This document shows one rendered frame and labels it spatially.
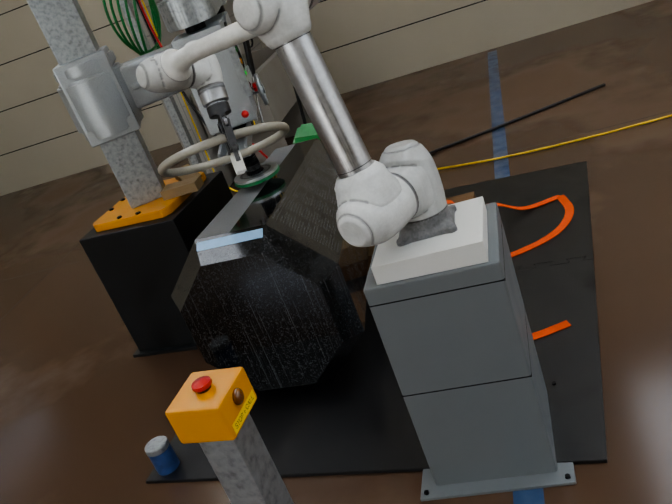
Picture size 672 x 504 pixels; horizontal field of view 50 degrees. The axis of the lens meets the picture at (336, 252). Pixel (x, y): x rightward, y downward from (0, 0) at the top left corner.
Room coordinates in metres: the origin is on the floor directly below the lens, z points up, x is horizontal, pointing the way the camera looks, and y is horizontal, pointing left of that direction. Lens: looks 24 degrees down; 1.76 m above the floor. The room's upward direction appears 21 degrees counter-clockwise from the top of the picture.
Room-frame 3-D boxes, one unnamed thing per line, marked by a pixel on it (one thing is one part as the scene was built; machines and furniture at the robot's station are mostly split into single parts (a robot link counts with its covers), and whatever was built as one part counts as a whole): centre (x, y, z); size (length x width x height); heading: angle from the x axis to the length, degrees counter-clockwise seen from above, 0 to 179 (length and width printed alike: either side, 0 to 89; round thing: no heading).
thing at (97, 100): (3.76, 0.63, 1.34); 0.74 x 0.34 x 0.25; 99
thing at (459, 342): (1.95, -0.29, 0.40); 0.50 x 0.50 x 0.80; 71
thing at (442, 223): (1.97, -0.29, 0.88); 0.22 x 0.18 x 0.06; 164
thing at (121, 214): (3.73, 0.83, 0.76); 0.49 x 0.49 x 0.05; 65
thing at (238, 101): (3.26, 0.21, 1.30); 0.36 x 0.22 x 0.45; 178
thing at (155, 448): (2.47, 0.97, 0.08); 0.10 x 0.10 x 0.13
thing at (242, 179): (3.18, 0.21, 0.85); 0.21 x 0.21 x 0.01
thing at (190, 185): (3.58, 0.62, 0.81); 0.20 x 0.10 x 0.05; 73
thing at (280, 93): (6.52, 0.16, 0.43); 1.30 x 0.62 x 0.86; 161
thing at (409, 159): (1.95, -0.28, 1.02); 0.18 x 0.16 x 0.22; 135
